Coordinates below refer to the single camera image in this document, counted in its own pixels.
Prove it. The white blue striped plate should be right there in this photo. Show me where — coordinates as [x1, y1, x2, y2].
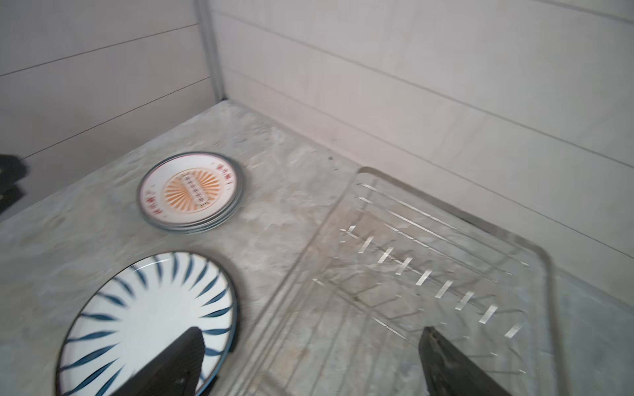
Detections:
[55, 251, 239, 395]

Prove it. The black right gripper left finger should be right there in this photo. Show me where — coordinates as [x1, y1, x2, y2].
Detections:
[113, 327, 205, 396]

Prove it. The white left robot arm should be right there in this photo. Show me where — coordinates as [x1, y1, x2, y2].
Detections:
[0, 154, 29, 214]

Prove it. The metal wire dish rack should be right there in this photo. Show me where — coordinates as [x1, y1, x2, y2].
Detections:
[215, 168, 571, 395]

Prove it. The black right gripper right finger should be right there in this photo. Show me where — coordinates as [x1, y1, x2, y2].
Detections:
[418, 327, 511, 396]

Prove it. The small sunburst plate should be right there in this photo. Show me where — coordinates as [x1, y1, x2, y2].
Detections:
[136, 151, 247, 234]

